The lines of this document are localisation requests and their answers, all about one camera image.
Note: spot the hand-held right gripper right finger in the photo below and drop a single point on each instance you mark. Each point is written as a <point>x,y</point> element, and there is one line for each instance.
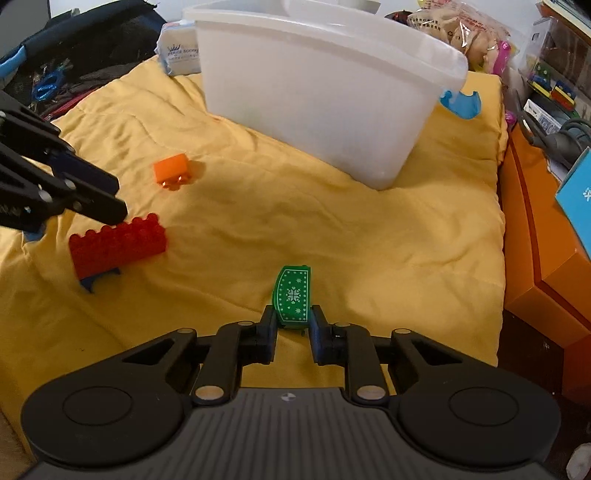
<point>316,337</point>

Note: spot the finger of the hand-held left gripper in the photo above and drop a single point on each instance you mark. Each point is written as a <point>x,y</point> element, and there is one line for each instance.
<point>104,210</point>
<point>90,177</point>

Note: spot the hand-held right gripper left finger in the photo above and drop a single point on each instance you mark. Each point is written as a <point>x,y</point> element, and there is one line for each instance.
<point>268,332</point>

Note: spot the red block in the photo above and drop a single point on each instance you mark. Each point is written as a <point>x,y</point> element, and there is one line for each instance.
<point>120,244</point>

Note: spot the green printed block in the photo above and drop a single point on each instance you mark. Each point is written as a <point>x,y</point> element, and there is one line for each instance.
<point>293,295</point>

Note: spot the white plastic storage bin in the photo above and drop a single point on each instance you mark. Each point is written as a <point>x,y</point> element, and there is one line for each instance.
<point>323,92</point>

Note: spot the dark blue arched block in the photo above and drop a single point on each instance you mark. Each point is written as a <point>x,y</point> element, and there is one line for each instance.
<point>94,279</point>

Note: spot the orange block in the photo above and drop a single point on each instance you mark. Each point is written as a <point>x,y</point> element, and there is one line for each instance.
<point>171,168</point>

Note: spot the blue scissors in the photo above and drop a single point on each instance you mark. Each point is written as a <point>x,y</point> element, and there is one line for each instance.
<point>48,85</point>

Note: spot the yellow blanket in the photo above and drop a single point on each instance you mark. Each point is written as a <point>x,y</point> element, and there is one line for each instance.
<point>277,221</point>

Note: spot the dark blue bag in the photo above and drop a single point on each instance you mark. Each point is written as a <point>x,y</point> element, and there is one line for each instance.
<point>92,50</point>

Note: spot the white tissue pack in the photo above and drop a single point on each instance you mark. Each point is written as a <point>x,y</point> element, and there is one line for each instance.
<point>180,50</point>

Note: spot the orange cabinet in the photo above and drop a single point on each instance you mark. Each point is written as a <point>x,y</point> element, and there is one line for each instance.
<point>531,254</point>

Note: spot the light blue box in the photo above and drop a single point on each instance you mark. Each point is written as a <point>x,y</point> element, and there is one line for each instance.
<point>577,198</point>

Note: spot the white cup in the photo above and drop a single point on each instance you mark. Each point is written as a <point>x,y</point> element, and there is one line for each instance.
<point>362,4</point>

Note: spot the pink toy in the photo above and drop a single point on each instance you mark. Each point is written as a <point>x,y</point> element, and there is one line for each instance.
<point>503,57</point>

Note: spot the clear snack bag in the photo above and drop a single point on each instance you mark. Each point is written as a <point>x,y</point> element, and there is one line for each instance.
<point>461,27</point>

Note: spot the colourful toy blocks set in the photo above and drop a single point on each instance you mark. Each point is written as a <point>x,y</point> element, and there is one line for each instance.
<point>554,87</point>

